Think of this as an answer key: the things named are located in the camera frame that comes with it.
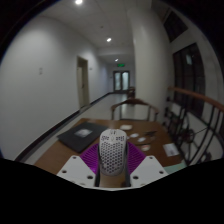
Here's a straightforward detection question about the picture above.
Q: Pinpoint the closed black laptop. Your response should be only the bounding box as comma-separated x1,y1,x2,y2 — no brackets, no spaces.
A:
56,121,109,154

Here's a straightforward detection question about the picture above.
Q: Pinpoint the brown wooden armchair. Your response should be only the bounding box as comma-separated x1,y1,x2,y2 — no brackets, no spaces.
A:
110,97,160,123

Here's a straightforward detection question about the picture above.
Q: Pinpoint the dark framed window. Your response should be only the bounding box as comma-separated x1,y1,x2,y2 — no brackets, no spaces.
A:
172,42,206,119

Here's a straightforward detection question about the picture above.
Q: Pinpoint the beige side door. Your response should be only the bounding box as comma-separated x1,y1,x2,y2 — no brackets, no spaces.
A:
76,55,91,109

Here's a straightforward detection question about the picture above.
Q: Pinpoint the glazed double door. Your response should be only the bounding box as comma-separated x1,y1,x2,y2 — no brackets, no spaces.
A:
112,69,131,94

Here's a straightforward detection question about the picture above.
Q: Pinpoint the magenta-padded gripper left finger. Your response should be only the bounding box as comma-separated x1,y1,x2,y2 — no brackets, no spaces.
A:
56,143,102,188

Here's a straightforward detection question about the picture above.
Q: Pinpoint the white paper card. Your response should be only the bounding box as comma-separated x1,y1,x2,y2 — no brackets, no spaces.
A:
163,142,181,158

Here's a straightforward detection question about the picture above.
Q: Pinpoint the white perforated computer mouse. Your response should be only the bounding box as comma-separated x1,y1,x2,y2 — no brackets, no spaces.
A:
98,128,129,177

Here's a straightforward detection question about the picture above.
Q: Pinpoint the black railing with wooden handrail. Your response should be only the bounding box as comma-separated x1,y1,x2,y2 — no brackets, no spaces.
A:
162,85,224,167

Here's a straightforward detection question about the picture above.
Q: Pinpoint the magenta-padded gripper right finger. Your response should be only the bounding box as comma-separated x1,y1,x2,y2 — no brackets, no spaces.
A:
124,141,170,188

